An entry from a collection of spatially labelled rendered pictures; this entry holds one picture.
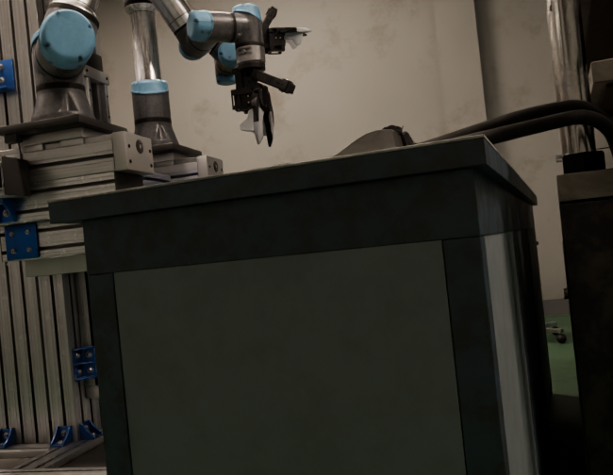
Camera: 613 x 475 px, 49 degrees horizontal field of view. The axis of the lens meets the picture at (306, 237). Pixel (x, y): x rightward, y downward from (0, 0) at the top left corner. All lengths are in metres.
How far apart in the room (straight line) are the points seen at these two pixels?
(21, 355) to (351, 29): 4.23
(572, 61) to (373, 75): 3.95
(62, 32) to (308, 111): 4.08
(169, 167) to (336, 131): 3.49
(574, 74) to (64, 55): 1.13
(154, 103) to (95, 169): 0.59
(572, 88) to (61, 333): 1.42
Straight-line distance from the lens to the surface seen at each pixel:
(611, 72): 1.71
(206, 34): 1.75
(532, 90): 5.44
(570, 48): 1.65
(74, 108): 1.72
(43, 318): 1.95
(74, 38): 1.62
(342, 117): 5.49
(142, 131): 2.15
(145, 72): 2.35
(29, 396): 2.01
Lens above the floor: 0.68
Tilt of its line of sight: 1 degrees up
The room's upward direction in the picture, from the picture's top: 6 degrees counter-clockwise
